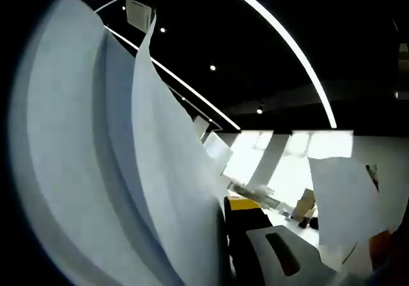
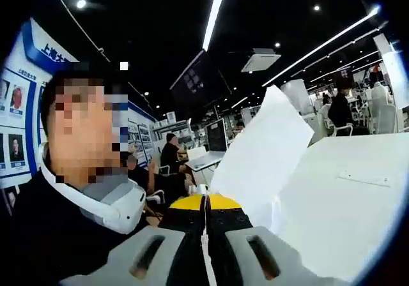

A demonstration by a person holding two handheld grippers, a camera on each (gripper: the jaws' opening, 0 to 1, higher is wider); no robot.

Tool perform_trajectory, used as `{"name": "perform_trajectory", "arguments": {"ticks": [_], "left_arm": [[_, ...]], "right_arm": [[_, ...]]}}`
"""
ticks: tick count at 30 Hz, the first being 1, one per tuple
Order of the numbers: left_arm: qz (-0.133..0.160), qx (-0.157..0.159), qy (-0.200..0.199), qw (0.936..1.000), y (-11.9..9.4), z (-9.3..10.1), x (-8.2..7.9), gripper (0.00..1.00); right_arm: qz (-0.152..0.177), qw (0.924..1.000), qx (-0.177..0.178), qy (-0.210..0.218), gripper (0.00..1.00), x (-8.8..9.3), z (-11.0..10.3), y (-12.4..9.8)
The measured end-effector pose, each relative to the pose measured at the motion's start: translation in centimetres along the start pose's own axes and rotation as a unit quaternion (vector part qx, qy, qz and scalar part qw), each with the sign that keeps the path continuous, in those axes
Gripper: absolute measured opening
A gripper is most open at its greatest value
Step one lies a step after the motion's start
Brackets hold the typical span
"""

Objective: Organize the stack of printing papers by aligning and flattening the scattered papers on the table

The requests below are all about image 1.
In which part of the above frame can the open cardboard box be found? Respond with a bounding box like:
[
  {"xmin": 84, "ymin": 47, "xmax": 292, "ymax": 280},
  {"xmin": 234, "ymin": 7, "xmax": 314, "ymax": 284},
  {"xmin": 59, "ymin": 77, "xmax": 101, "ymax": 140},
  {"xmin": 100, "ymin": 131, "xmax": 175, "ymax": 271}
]
[{"xmin": 300, "ymin": 188, "xmax": 317, "ymax": 206}]

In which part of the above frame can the curved ceiling light strip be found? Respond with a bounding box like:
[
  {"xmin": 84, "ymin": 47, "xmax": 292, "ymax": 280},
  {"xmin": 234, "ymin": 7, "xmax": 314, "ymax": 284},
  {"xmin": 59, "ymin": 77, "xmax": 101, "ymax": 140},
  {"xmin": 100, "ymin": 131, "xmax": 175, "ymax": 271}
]
[{"xmin": 103, "ymin": 25, "xmax": 242, "ymax": 131}]

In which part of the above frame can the long ceiling light strip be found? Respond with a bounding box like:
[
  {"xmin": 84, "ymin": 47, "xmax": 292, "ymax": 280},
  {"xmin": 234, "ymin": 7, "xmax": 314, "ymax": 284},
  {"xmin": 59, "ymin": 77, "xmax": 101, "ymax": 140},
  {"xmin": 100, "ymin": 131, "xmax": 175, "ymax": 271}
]
[{"xmin": 226, "ymin": 0, "xmax": 337, "ymax": 129}]

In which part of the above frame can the ceiling air conditioner unit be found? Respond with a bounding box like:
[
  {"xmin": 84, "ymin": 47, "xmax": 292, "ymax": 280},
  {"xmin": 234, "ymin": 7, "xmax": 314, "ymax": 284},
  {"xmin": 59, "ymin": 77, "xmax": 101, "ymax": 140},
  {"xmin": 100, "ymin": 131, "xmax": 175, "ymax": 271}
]
[{"xmin": 125, "ymin": 0, "xmax": 157, "ymax": 33}]

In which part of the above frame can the person's right hand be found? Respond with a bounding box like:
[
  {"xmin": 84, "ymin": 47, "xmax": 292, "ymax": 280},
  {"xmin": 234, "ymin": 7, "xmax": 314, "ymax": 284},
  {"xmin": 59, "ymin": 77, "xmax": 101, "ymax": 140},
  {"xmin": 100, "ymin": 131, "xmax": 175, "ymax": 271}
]
[{"xmin": 368, "ymin": 229, "xmax": 394, "ymax": 271}]

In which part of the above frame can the white whiteboard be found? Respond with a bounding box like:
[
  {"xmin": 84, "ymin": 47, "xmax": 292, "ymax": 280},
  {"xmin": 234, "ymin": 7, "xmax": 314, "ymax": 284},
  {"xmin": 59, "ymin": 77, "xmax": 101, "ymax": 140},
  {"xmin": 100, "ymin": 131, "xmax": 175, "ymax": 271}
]
[{"xmin": 203, "ymin": 132, "xmax": 234, "ymax": 177}]

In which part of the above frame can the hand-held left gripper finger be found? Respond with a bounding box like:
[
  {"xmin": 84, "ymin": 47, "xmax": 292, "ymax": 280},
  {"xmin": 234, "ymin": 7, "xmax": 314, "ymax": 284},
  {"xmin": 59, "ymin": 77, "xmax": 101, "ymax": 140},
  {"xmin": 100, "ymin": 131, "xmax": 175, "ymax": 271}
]
[{"xmin": 223, "ymin": 195, "xmax": 339, "ymax": 286}]

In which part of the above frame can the brown cardboard box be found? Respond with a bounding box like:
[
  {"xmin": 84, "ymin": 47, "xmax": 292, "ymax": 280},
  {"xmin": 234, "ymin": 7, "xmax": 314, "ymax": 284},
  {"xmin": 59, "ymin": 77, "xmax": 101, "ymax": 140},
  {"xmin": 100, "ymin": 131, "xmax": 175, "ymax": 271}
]
[{"xmin": 293, "ymin": 199, "xmax": 318, "ymax": 220}]

